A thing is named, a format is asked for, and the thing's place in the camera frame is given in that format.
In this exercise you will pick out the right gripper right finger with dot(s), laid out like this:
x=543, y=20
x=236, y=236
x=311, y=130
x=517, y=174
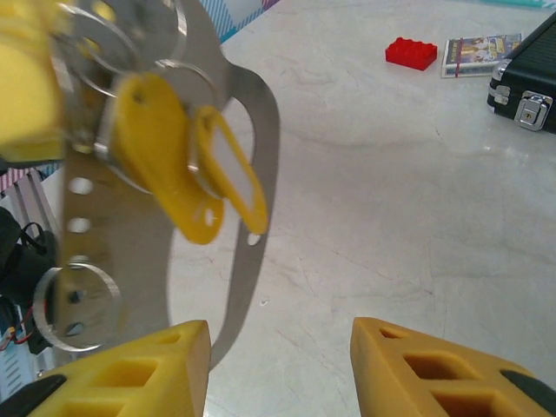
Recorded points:
x=417, y=391

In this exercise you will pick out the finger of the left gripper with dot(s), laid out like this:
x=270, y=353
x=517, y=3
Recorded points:
x=26, y=87

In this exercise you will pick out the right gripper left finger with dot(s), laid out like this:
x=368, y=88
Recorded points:
x=143, y=391

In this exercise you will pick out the yellow teardrop fob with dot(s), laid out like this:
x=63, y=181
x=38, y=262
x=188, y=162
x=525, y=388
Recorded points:
x=156, y=152

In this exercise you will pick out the yellow tag with white label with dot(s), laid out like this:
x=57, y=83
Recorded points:
x=230, y=174

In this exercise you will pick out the black carrying case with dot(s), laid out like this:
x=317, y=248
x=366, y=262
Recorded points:
x=530, y=74

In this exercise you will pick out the red toy brick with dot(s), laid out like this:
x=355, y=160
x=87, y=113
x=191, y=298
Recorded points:
x=410, y=54

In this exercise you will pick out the small card box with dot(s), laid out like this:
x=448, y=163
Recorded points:
x=480, y=56

